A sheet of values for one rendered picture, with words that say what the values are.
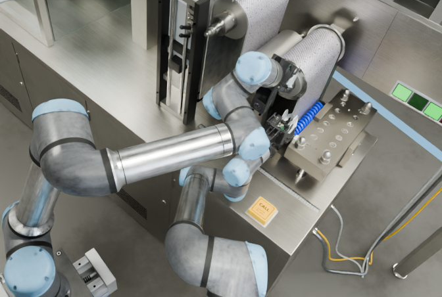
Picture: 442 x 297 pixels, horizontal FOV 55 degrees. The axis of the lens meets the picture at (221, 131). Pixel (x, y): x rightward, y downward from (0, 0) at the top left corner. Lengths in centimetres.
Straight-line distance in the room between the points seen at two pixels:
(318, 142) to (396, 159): 161
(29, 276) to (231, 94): 68
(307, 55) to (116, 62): 85
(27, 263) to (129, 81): 85
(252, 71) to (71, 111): 41
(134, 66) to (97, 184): 102
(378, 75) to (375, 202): 133
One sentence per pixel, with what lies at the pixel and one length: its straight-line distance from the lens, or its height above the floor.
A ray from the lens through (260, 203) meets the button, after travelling 145.
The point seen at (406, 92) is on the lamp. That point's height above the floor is 119.
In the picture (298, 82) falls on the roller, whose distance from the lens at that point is 133.
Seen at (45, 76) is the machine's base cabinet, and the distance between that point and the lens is 205.
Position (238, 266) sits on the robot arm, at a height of 125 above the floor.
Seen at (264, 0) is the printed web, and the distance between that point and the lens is 142.
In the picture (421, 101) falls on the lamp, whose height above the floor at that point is 120.
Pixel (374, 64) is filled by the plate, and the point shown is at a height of 123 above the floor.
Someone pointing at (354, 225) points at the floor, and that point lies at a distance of 266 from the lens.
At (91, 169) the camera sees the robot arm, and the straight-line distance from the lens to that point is 88.
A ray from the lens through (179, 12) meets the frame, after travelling 138.
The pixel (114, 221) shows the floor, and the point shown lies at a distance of 242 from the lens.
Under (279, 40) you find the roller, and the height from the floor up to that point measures 123.
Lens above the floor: 215
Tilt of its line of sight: 50 degrees down
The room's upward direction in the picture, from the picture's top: 12 degrees clockwise
